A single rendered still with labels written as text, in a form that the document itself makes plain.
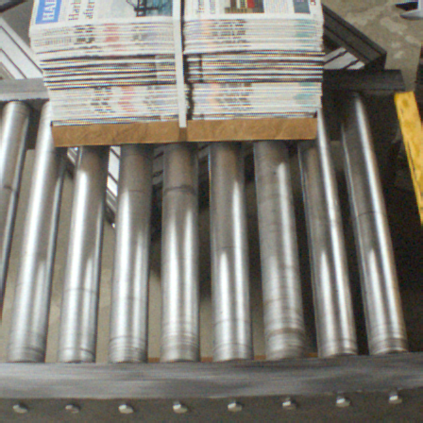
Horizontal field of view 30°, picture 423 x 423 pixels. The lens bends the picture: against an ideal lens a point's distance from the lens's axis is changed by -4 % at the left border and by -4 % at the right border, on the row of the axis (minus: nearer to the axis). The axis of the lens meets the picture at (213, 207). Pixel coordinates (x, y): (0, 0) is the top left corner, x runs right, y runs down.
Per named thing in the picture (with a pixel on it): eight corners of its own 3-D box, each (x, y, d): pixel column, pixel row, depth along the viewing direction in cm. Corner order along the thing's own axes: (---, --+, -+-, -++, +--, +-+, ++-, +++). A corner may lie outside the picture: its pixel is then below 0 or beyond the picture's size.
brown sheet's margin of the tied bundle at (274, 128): (297, 17, 133) (298, -3, 130) (317, 139, 115) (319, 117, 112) (202, 19, 133) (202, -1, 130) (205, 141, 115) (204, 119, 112)
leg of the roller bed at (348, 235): (346, 317, 190) (389, 117, 136) (347, 338, 186) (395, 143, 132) (321, 318, 190) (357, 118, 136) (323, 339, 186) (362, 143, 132)
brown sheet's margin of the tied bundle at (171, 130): (202, 19, 133) (202, -1, 130) (205, 141, 116) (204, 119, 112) (167, 20, 133) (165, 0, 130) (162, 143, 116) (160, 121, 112)
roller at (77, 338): (121, 105, 126) (100, 86, 123) (103, 380, 98) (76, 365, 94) (96, 118, 128) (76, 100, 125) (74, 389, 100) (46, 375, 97)
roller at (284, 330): (288, 99, 126) (270, 81, 123) (314, 375, 98) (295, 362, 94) (261, 112, 128) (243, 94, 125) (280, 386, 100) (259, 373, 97)
